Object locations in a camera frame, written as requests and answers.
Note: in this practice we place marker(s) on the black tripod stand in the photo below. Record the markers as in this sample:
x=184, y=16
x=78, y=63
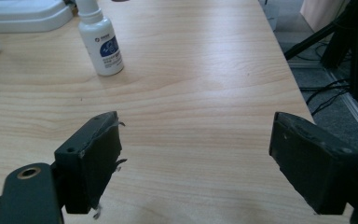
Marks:
x=341, y=40

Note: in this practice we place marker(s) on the white plastic base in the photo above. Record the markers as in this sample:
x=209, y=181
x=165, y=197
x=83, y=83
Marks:
x=21, y=15

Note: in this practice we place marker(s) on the white spray bottle blue label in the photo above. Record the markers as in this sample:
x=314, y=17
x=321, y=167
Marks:
x=101, y=42

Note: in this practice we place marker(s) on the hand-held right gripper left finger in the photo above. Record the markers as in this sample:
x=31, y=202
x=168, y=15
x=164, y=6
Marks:
x=90, y=165

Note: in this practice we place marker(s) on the metal floor rail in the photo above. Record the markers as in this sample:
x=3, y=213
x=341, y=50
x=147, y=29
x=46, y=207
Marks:
x=355, y=105

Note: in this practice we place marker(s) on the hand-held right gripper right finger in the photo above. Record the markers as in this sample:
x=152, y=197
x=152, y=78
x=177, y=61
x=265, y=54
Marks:
x=307, y=165

